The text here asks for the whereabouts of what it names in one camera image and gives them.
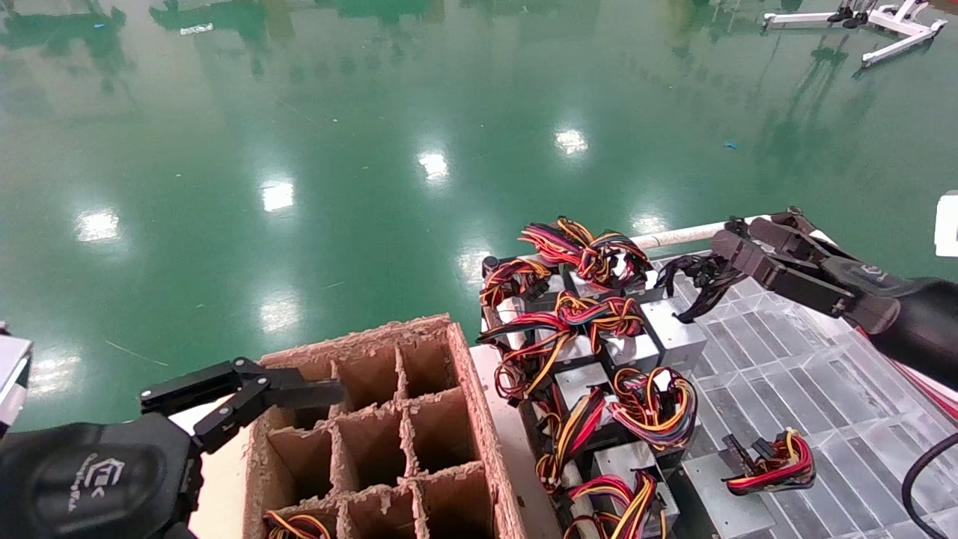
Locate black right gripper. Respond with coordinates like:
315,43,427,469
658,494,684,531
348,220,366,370
659,214,958,392

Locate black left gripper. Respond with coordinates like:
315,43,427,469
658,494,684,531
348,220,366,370
0,358,347,539

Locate power supply with cable bundle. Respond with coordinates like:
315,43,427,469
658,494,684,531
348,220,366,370
550,290,710,373
535,388,608,491
520,217,663,300
680,428,818,539
479,296,573,353
481,256,570,311
263,509,334,539
495,329,599,405
558,363,698,451
565,442,680,539

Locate clear plastic compartment tray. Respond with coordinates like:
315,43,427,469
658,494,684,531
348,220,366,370
651,255,958,539

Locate silver power supply unit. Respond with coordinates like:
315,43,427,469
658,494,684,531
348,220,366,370
602,333,661,373

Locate white metal floor stand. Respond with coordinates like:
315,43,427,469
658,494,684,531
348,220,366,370
762,0,948,70

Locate brown cardboard divider box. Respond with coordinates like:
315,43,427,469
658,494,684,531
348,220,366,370
243,313,528,539

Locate white tube cart frame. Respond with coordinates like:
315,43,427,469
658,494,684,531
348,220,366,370
635,207,843,252

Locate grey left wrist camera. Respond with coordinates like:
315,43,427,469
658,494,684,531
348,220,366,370
0,322,34,439

